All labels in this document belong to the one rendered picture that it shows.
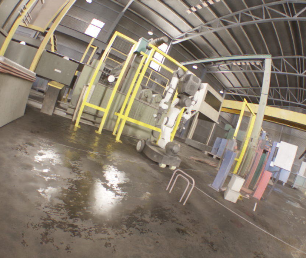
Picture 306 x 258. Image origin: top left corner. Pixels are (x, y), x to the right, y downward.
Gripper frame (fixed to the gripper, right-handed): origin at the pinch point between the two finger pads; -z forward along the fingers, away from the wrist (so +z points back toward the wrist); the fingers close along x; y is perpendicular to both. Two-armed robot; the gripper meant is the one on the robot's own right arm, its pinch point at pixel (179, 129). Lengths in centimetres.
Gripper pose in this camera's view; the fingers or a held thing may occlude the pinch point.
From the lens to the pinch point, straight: 231.6
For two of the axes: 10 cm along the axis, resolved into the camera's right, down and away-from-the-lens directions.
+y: -8.5, -3.1, -4.2
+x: -3.0, -3.7, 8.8
